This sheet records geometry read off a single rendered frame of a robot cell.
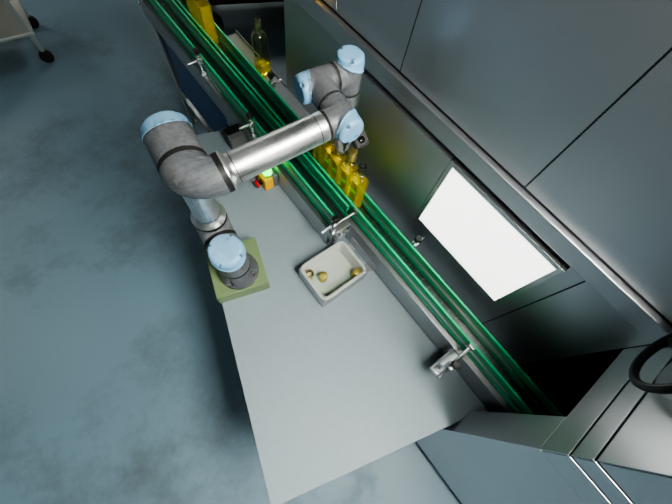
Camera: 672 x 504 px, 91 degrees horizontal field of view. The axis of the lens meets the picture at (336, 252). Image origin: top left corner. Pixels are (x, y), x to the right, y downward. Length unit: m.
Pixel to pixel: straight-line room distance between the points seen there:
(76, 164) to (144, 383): 1.64
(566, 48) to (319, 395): 1.19
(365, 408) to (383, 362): 0.18
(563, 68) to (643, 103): 0.15
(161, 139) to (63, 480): 1.89
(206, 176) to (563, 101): 0.77
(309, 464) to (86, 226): 2.07
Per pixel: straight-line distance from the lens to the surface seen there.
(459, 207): 1.14
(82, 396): 2.37
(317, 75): 0.94
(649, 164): 0.87
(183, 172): 0.80
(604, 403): 1.01
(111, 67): 3.67
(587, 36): 0.85
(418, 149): 1.15
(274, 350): 1.33
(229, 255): 1.14
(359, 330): 1.36
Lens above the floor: 2.07
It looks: 65 degrees down
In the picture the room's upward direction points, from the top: 14 degrees clockwise
